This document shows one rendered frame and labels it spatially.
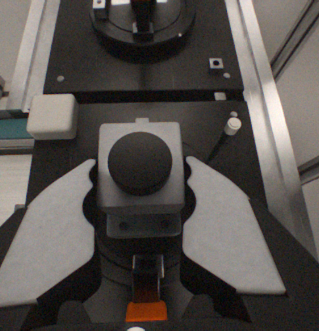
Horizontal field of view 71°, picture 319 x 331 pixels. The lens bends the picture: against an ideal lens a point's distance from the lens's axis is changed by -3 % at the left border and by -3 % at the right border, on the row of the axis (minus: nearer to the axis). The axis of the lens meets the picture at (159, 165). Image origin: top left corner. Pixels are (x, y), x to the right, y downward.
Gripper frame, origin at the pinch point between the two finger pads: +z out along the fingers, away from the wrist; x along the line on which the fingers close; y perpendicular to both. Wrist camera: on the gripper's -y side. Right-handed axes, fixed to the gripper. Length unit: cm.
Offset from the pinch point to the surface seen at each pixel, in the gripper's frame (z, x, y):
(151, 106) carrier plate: 14.9, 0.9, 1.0
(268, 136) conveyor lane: 13.4, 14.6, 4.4
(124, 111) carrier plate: 14.5, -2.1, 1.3
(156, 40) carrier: 19.6, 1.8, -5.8
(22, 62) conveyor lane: 21.7, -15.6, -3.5
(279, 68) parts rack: 23.6, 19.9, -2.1
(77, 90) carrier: 16.8, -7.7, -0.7
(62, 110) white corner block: 12.4, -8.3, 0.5
